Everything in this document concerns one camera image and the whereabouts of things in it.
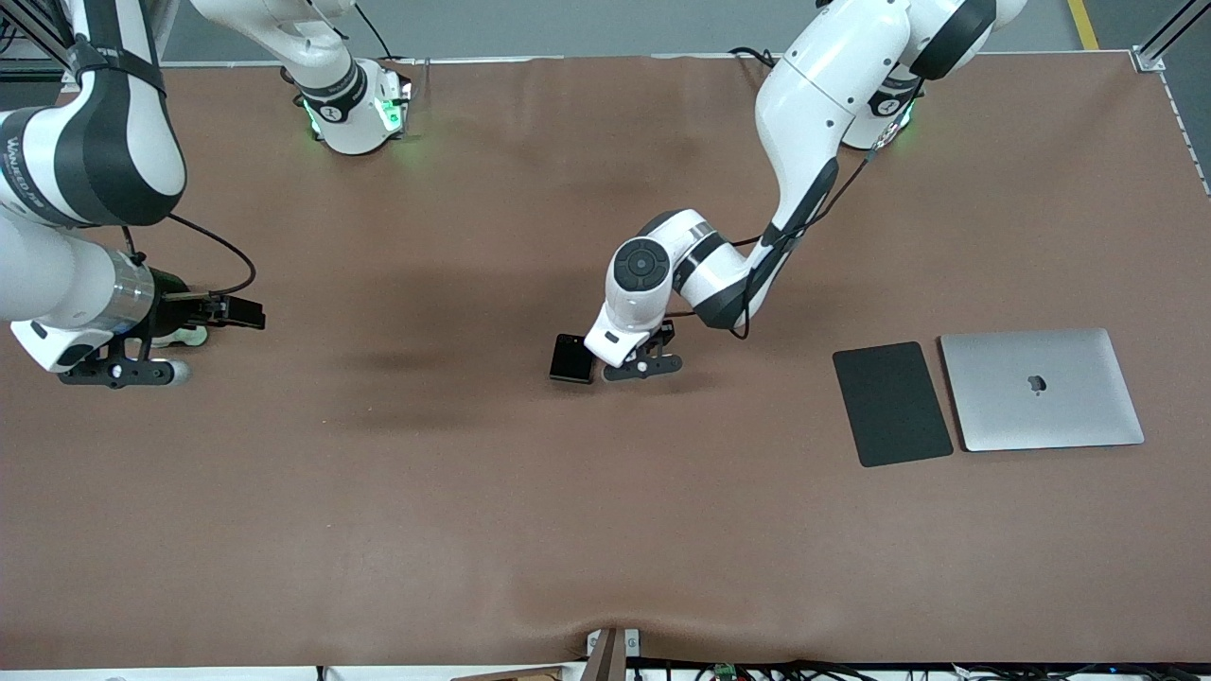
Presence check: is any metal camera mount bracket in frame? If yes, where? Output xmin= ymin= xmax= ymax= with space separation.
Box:
xmin=585 ymin=627 xmax=641 ymax=681

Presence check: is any brown table cover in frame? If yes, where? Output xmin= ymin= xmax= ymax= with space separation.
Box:
xmin=0 ymin=52 xmax=1211 ymax=669

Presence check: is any black mouse pad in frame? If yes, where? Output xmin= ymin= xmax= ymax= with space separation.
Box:
xmin=832 ymin=341 xmax=955 ymax=469

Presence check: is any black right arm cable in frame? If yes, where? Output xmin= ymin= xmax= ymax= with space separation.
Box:
xmin=121 ymin=213 xmax=257 ymax=297

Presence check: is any aluminium frame profile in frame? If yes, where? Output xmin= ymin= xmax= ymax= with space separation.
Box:
xmin=1133 ymin=0 xmax=1211 ymax=73

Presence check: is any silver laptop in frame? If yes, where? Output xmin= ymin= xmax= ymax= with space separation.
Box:
xmin=939 ymin=327 xmax=1146 ymax=453

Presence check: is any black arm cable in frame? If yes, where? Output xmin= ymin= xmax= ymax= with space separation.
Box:
xmin=121 ymin=213 xmax=257 ymax=297
xmin=662 ymin=76 xmax=926 ymax=341

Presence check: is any black phone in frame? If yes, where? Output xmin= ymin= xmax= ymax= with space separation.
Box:
xmin=549 ymin=333 xmax=597 ymax=385

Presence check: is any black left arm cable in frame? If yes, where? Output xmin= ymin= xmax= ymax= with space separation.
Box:
xmin=662 ymin=76 xmax=926 ymax=341

